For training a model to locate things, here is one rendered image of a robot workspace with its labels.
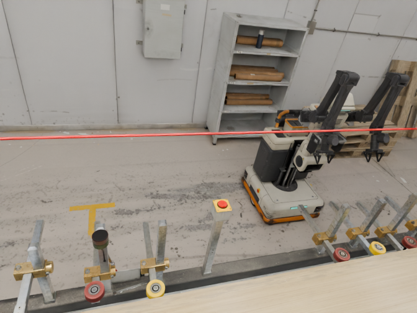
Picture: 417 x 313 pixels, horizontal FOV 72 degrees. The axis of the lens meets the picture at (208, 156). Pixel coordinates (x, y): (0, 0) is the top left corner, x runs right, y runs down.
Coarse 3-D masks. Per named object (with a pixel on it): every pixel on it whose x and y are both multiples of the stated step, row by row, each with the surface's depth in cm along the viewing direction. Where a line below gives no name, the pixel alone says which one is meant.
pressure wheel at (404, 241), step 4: (408, 236) 174; (404, 240) 171; (408, 240) 171; (412, 240) 170; (404, 244) 171; (408, 244) 169; (412, 244) 169; (416, 244) 169; (404, 248) 175; (408, 248) 170
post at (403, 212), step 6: (408, 198) 174; (414, 198) 170; (408, 204) 174; (414, 204) 173; (402, 210) 178; (408, 210) 175; (396, 216) 182; (402, 216) 178; (390, 222) 186; (396, 222) 182; (390, 228) 186; (396, 228) 186; (384, 240) 192
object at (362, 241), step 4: (332, 204) 195; (336, 204) 195; (332, 208) 195; (336, 208) 192; (336, 212) 192; (344, 220) 185; (348, 220) 184; (344, 224) 185; (348, 224) 182; (352, 224) 182; (348, 228) 182; (360, 236) 175; (360, 240) 174; (364, 240) 172; (364, 244) 171; (368, 244) 170; (364, 248) 171; (368, 248) 168; (368, 252) 168
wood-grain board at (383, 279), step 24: (336, 264) 150; (360, 264) 152; (384, 264) 155; (408, 264) 157; (216, 288) 130; (240, 288) 132; (264, 288) 133; (288, 288) 135; (312, 288) 137; (336, 288) 139; (360, 288) 141; (384, 288) 143; (408, 288) 145; (96, 312) 115; (120, 312) 116; (144, 312) 117; (168, 312) 119; (192, 312) 120; (216, 312) 121; (240, 312) 123; (264, 312) 124; (288, 312) 126; (312, 312) 127; (336, 312) 129; (360, 312) 131; (384, 312) 132; (408, 312) 134
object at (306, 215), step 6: (300, 204) 190; (300, 210) 188; (306, 210) 186; (306, 216) 182; (312, 222) 178; (312, 228) 177; (318, 228) 175; (324, 240) 168; (324, 246) 167; (330, 246) 165; (330, 252) 163
